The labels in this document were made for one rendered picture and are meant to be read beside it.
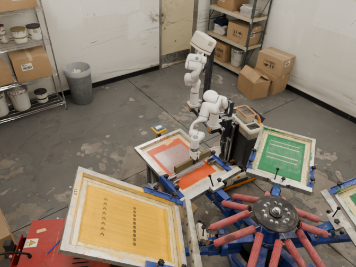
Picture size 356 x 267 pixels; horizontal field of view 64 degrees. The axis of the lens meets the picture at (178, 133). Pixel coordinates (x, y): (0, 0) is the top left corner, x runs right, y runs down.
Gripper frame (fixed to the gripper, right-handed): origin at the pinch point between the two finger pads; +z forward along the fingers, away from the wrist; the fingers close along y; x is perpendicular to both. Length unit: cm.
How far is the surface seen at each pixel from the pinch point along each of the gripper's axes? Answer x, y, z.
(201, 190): 13.4, -27.8, 5.0
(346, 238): -56, -122, 17
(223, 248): 34, -77, 4
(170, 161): 9.2, 22.6, 14.0
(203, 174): -7.2, -8.3, 13.9
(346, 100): -379, 27, 81
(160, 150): 7.9, 42.4, 14.1
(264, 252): 12, -95, 7
